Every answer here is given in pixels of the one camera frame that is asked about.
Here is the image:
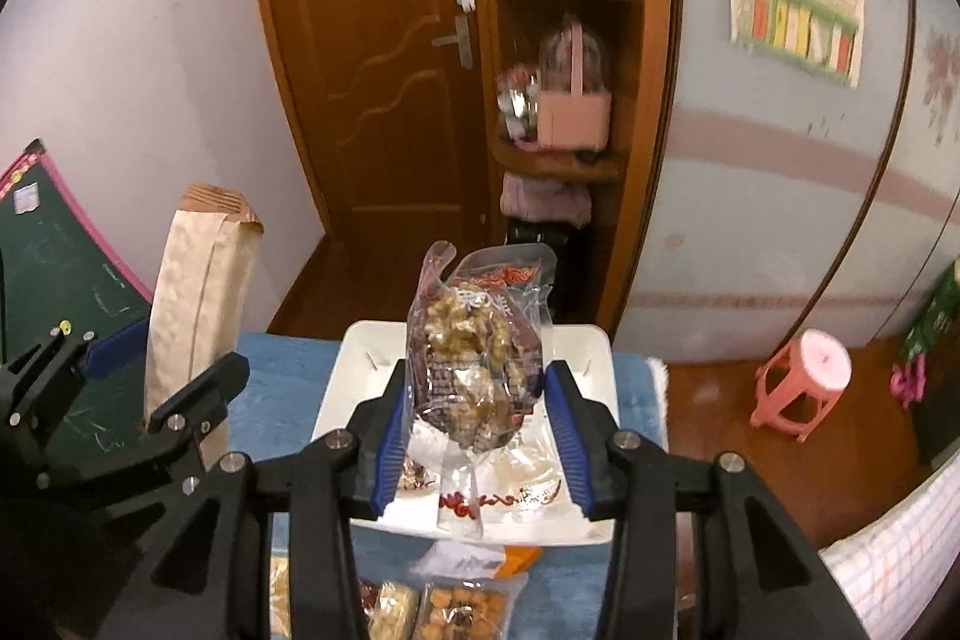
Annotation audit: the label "brown paper snack bag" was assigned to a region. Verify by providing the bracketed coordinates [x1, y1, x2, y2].
[142, 182, 265, 468]

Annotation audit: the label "pink plastic stool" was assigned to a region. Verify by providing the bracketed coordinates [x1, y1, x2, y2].
[750, 329, 854, 444]

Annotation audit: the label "white and orange packet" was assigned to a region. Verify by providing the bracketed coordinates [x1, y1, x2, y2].
[412, 539, 542, 585]

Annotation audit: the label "clear walnut snack bag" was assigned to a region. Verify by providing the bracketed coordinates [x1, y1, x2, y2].
[405, 241, 557, 461]

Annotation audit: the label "pink gift basket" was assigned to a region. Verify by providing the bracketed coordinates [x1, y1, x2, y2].
[536, 14, 612, 150]

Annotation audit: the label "green and pink toy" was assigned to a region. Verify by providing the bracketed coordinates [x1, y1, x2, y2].
[891, 261, 960, 412]

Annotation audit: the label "orange ball snack packet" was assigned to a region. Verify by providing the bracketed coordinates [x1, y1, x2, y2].
[416, 576, 530, 640]

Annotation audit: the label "green chalkboard with pink frame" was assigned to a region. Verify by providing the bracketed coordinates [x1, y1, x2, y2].
[0, 139, 155, 461]

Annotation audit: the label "light blue wardrobe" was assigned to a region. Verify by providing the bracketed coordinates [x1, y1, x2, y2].
[615, 0, 960, 356]

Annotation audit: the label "clear sachet with pale snack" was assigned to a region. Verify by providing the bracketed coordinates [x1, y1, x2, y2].
[487, 441, 567, 515]

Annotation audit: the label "metal door handle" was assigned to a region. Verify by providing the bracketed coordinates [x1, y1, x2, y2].
[431, 14, 477, 71]

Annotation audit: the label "checkered bed sheet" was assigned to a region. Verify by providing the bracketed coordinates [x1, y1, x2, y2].
[817, 460, 960, 640]

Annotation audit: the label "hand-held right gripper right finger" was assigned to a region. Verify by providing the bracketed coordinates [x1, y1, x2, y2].
[544, 359, 878, 640]

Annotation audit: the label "clear sachet with red print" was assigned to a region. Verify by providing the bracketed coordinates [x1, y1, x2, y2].
[439, 449, 490, 540]

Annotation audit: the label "wooden corner shelf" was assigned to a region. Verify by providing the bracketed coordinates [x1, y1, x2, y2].
[465, 0, 676, 326]

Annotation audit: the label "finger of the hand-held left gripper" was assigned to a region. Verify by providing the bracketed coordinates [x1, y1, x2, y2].
[43, 351, 251, 515]
[0, 317, 152, 455]

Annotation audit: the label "small brown snack sachet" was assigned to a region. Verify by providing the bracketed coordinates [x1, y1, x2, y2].
[397, 456, 440, 495]

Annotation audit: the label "pink cloth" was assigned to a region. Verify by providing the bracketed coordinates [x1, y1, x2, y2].
[501, 173, 593, 227]

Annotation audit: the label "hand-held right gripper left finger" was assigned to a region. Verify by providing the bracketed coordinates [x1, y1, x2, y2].
[75, 359, 413, 640]

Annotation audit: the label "brown wooden door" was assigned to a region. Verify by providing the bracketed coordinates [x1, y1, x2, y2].
[244, 0, 496, 236]

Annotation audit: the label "red and beige snack packet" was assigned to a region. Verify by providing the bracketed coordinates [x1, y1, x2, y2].
[356, 576, 421, 640]

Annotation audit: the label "foil wrapped flowers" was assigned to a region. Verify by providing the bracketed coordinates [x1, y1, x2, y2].
[495, 66, 542, 145]

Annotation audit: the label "white plastic tray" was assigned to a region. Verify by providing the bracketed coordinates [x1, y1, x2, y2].
[310, 319, 620, 547]

